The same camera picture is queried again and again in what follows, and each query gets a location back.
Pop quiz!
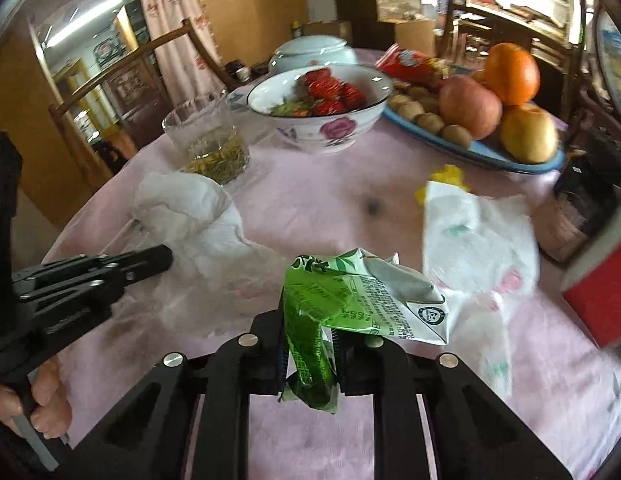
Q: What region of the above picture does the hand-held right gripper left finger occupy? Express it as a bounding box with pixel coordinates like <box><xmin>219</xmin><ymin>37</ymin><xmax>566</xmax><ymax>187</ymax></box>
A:
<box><xmin>65</xmin><ymin>307</ymin><xmax>291</xmax><ymax>480</ymax></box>

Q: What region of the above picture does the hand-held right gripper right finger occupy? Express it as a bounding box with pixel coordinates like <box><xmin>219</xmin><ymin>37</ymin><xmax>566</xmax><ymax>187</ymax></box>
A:
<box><xmin>333</xmin><ymin>332</ymin><xmax>571</xmax><ymax>480</ymax></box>

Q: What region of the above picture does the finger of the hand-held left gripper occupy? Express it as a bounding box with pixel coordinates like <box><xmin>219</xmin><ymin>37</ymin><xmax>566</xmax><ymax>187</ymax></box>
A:
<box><xmin>10</xmin><ymin>244</ymin><xmax>174</xmax><ymax>311</ymax></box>

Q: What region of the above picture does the green white wrapper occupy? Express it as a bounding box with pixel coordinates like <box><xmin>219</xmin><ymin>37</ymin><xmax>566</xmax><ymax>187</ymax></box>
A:
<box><xmin>279</xmin><ymin>247</ymin><xmax>450</xmax><ymax>413</ymax></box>

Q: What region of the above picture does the person's left hand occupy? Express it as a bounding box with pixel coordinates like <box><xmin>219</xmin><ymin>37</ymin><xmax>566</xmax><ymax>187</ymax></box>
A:
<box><xmin>0</xmin><ymin>355</ymin><xmax>74</xmax><ymax>441</ymax></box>

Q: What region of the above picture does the crumpled white tissue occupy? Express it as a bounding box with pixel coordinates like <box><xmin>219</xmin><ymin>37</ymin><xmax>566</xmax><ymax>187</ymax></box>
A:
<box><xmin>130</xmin><ymin>170</ymin><xmax>291</xmax><ymax>281</ymax></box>

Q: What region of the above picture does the glass of green tea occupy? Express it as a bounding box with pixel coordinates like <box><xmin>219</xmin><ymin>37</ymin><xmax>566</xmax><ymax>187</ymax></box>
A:
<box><xmin>162</xmin><ymin>91</ymin><xmax>251</xmax><ymax>186</ymax></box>

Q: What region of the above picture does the white printed plastic bag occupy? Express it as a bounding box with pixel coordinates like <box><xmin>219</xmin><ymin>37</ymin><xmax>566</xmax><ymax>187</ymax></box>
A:
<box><xmin>421</xmin><ymin>180</ymin><xmax>541</xmax><ymax>396</ymax></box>

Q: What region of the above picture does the curved-back wooden chair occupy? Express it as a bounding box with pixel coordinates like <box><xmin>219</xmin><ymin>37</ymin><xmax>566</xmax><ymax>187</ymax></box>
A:
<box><xmin>48</xmin><ymin>17</ymin><xmax>241</xmax><ymax>161</ymax></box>

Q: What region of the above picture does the yellow wrapper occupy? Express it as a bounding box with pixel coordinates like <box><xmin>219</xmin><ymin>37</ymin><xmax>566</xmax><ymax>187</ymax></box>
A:
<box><xmin>415</xmin><ymin>164</ymin><xmax>471</xmax><ymax>206</ymax></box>

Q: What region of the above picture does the white floral porcelain bowl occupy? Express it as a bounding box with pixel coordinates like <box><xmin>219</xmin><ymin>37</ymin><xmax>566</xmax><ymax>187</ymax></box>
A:
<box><xmin>246</xmin><ymin>63</ymin><xmax>395</xmax><ymax>156</ymax></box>

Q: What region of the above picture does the floral white curtain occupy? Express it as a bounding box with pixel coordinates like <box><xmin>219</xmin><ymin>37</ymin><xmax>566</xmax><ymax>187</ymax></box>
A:
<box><xmin>138</xmin><ymin>0</ymin><xmax>226</xmax><ymax>106</ymax></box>

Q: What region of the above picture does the red tin box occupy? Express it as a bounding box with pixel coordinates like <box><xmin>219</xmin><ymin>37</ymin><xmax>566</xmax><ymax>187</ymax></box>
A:
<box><xmin>561</xmin><ymin>225</ymin><xmax>621</xmax><ymax>348</ymax></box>

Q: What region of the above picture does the blue oval fruit plate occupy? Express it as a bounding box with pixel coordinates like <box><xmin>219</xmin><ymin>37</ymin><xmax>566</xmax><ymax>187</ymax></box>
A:
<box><xmin>383</xmin><ymin>102</ymin><xmax>566</xmax><ymax>176</ymax></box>

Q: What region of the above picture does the pile of red strawberries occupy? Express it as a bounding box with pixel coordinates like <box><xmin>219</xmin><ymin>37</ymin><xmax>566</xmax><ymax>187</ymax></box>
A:
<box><xmin>270</xmin><ymin>67</ymin><xmax>366</xmax><ymax>118</ymax></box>

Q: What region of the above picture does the row of brown kiwis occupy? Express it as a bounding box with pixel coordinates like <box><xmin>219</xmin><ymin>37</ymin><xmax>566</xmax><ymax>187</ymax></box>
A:
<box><xmin>391</xmin><ymin>84</ymin><xmax>474</xmax><ymax>145</ymax></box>

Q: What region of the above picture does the white lidded porcelain bowl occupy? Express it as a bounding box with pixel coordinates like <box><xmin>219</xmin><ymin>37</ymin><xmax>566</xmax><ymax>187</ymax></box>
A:
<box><xmin>268</xmin><ymin>35</ymin><xmax>354</xmax><ymax>77</ymax></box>

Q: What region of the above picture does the small dark supplement bottle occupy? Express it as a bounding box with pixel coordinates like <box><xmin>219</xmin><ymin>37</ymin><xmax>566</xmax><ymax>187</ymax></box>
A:
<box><xmin>538</xmin><ymin>130</ymin><xmax>621</xmax><ymax>263</ymax></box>

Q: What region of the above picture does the red apple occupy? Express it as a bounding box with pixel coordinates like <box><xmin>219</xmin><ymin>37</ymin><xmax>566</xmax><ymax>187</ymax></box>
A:
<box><xmin>438</xmin><ymin>75</ymin><xmax>504</xmax><ymax>141</ymax></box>

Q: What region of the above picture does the yellow pear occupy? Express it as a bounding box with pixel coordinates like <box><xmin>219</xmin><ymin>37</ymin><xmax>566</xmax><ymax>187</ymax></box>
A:
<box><xmin>501</xmin><ymin>105</ymin><xmax>559</xmax><ymax>164</ymax></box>

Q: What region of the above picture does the orange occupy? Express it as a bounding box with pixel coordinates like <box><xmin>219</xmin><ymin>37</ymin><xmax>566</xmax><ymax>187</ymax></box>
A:
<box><xmin>483</xmin><ymin>42</ymin><xmax>541</xmax><ymax>107</ymax></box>

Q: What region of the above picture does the brown cardboard box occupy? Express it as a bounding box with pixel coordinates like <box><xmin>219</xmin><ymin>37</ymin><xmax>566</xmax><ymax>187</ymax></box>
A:
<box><xmin>395</xmin><ymin>19</ymin><xmax>437</xmax><ymax>57</ymax></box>

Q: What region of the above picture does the dark wooden dining chair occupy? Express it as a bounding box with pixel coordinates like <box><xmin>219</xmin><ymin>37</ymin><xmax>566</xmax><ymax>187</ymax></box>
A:
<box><xmin>441</xmin><ymin>0</ymin><xmax>591</xmax><ymax>111</ymax></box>

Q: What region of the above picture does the round framed flower basket ornament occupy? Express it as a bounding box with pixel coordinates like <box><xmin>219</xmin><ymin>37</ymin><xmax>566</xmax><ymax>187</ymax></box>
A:
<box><xmin>585</xmin><ymin>0</ymin><xmax>621</xmax><ymax>126</ymax></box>

